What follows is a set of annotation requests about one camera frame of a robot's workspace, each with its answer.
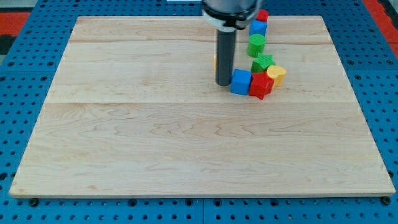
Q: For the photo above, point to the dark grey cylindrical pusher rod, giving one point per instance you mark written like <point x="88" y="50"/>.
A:
<point x="225" y="49"/>

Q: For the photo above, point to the yellow hexagon block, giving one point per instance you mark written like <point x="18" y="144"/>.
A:
<point x="214" y="61"/>

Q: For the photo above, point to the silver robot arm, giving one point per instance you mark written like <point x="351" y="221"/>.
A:
<point x="228" y="17"/>

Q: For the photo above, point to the green cylinder block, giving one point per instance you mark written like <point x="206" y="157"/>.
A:
<point x="256" y="44"/>

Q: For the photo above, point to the blue triangle block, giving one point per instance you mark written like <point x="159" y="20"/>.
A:
<point x="258" y="27"/>

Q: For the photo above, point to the green star block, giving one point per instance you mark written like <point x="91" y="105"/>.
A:
<point x="261" y="63"/>

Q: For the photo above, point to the blue cube block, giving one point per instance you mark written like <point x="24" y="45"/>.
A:
<point x="240" y="82"/>

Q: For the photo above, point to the small red block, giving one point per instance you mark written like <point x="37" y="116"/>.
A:
<point x="262" y="15"/>

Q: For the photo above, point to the red star block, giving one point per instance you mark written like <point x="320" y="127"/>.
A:
<point x="261" y="85"/>

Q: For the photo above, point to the yellow heart block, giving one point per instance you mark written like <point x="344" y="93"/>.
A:
<point x="276" y="73"/>

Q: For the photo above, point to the light wooden board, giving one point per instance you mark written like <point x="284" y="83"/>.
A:
<point x="133" y="111"/>

